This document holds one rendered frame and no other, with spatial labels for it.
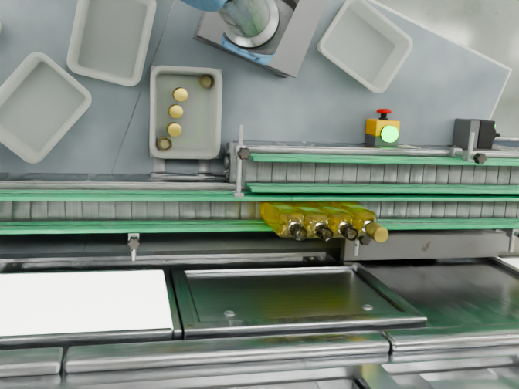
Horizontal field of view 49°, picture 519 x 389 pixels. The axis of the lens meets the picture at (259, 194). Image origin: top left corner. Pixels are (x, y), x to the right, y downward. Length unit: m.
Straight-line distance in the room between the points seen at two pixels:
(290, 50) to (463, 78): 0.56
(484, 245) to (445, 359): 0.71
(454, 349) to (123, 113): 0.95
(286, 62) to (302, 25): 0.10
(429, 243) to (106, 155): 0.90
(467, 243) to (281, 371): 0.88
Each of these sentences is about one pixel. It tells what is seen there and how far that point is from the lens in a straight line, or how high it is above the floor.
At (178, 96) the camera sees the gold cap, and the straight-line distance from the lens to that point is 1.43.
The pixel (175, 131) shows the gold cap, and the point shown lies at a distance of 1.43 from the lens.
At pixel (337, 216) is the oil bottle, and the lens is 1.28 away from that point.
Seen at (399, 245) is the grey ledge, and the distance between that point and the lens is 1.59.
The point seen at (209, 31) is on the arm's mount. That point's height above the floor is 0.85.
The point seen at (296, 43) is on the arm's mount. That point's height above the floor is 0.85.
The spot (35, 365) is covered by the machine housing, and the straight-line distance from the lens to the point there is 0.96.
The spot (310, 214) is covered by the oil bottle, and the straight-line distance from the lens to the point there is 1.27.
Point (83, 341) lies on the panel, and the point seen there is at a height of 1.32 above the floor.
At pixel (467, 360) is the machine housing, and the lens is 1.10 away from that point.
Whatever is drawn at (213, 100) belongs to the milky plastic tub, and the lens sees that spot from 1.45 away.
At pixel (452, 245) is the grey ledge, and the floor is 0.88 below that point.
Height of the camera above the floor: 2.24
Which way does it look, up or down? 73 degrees down
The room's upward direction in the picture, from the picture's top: 132 degrees clockwise
